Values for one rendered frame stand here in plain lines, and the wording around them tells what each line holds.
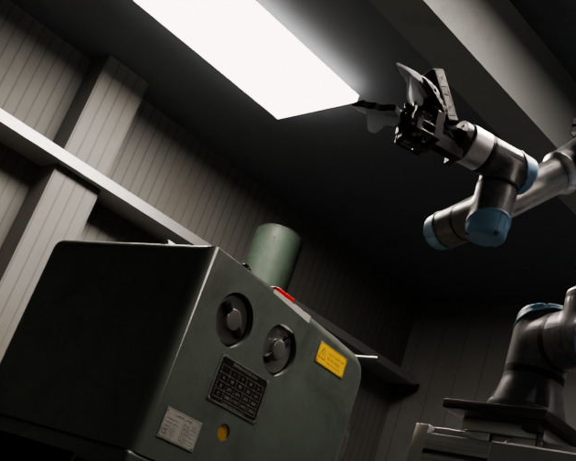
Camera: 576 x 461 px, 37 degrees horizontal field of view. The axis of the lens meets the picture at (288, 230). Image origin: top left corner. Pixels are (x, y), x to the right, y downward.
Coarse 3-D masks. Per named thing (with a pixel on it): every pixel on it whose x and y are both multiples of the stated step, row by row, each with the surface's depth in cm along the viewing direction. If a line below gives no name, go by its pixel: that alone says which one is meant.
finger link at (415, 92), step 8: (400, 64) 145; (400, 72) 146; (408, 72) 145; (416, 72) 146; (408, 80) 145; (416, 80) 147; (408, 88) 145; (416, 88) 147; (408, 96) 145; (416, 96) 147; (424, 96) 149
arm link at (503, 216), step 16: (480, 192) 154; (496, 192) 152; (512, 192) 153; (464, 208) 157; (480, 208) 152; (496, 208) 151; (512, 208) 153; (464, 224) 157; (480, 224) 151; (496, 224) 150; (480, 240) 154; (496, 240) 152
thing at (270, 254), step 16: (272, 224) 509; (256, 240) 507; (272, 240) 501; (288, 240) 503; (256, 256) 500; (272, 256) 498; (288, 256) 502; (256, 272) 495; (272, 272) 495; (288, 272) 502
